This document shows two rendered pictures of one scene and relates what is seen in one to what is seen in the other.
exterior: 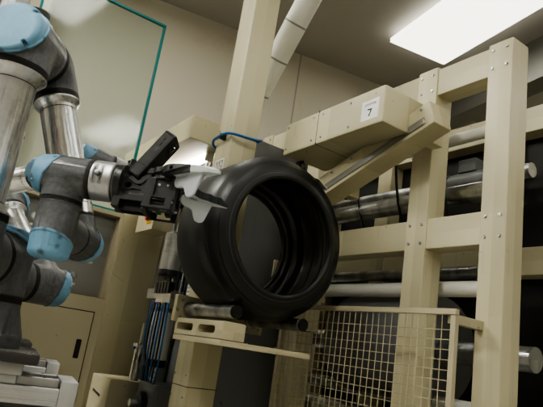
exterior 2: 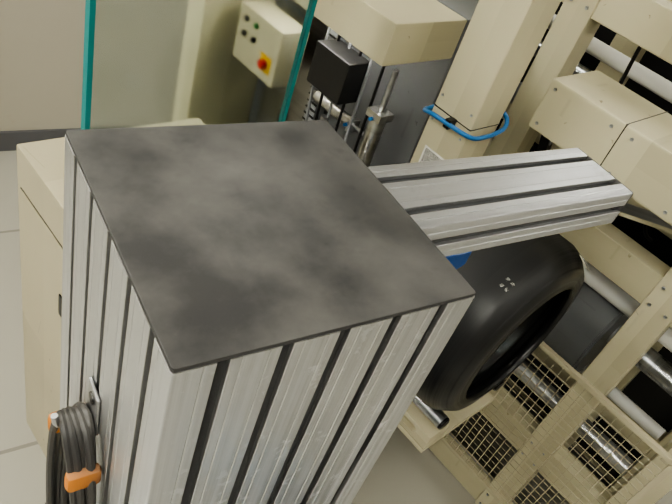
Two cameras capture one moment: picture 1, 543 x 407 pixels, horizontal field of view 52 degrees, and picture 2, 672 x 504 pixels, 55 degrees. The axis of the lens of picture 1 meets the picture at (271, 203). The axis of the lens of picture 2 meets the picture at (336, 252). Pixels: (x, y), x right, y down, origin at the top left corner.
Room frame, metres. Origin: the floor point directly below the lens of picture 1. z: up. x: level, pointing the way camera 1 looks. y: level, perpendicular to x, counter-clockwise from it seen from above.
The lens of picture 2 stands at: (0.88, 0.94, 2.33)
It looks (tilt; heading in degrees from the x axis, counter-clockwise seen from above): 38 degrees down; 339
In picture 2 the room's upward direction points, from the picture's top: 21 degrees clockwise
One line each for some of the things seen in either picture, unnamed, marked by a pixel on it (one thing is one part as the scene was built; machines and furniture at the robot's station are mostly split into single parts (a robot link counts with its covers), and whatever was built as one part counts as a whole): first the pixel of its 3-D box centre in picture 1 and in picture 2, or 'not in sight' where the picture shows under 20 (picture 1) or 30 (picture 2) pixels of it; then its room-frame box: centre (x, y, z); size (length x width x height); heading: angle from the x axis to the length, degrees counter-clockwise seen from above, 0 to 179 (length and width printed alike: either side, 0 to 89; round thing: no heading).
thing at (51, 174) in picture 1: (66, 178); not in sight; (1.00, 0.38, 1.04); 0.11 x 0.08 x 0.09; 87
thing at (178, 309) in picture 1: (220, 315); not in sight; (2.23, 0.13, 0.90); 0.40 x 0.03 x 0.10; 123
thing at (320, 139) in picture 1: (351, 132); (655, 157); (2.14, -0.28, 1.71); 0.61 x 0.25 x 0.15; 33
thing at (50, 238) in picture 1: (57, 230); not in sight; (1.02, 0.38, 0.94); 0.11 x 0.08 x 0.11; 177
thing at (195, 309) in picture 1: (212, 310); (404, 381); (2.00, 0.15, 0.90); 0.35 x 0.05 x 0.05; 33
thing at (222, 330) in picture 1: (208, 329); (395, 393); (2.01, 0.15, 0.84); 0.36 x 0.09 x 0.06; 33
